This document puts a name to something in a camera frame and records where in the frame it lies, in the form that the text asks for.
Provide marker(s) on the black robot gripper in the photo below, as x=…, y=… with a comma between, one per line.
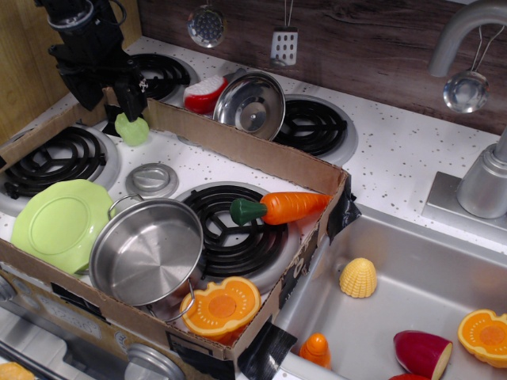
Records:
x=91, y=58

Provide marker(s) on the light green toy broccoli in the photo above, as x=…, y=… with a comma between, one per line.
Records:
x=133, y=133

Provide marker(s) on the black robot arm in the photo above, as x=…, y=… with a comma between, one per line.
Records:
x=83, y=7

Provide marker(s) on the stainless steel pot lid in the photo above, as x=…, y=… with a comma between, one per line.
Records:
x=254, y=103

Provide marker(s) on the black rear left burner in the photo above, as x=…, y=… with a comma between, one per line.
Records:
x=166, y=77

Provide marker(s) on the black burner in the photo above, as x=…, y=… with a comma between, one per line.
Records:
x=166, y=77
x=77, y=152
x=319, y=128
x=257, y=251

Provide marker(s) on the black front left burner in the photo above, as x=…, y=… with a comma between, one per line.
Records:
x=77, y=152

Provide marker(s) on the red white toy radish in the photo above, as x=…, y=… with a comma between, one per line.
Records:
x=202, y=96

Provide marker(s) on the silver stove centre knob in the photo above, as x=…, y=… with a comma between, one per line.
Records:
x=152, y=180

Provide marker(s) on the hanging silver skimmer spoon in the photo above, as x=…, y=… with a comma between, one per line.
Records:
x=207, y=25

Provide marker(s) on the light green plastic plate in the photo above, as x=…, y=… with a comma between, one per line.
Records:
x=61, y=224

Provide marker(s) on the hanging silver spatula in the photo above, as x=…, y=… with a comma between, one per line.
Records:
x=284, y=44

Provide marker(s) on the brown cardboard fence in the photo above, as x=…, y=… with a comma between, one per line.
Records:
x=43, y=291

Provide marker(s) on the black rear right burner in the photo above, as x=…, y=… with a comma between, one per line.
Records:
x=319, y=128

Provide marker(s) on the orange toy carrot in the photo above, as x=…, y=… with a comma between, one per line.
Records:
x=279, y=207

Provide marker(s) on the black front right burner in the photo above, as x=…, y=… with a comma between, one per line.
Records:
x=257, y=251

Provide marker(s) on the orange toy pumpkin half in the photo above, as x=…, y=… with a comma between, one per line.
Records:
x=483, y=334
x=221, y=309

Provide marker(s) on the silver oven knob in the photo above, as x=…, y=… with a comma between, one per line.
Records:
x=146, y=363

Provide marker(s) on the yellow toy piece corner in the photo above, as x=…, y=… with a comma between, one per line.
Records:
x=14, y=371

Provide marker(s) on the yellow toy corn piece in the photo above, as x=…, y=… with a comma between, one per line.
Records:
x=358, y=278

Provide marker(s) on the small orange toy bottle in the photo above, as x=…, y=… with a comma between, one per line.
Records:
x=316, y=350

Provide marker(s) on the hanging silver ladle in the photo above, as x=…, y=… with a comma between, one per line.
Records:
x=469, y=90

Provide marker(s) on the silver kitchen faucet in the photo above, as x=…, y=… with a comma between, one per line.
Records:
x=477, y=202

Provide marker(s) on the purple toy sweet potato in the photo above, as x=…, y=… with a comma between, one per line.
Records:
x=422, y=353

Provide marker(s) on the red toy piece bottom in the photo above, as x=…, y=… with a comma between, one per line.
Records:
x=408, y=376

